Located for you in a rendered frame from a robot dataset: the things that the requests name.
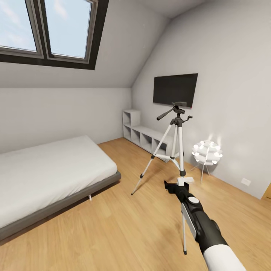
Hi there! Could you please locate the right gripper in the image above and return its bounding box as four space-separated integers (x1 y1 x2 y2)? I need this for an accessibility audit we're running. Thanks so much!
164 181 189 198

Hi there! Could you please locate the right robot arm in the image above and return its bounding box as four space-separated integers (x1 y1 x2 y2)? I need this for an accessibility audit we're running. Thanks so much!
164 176 247 271

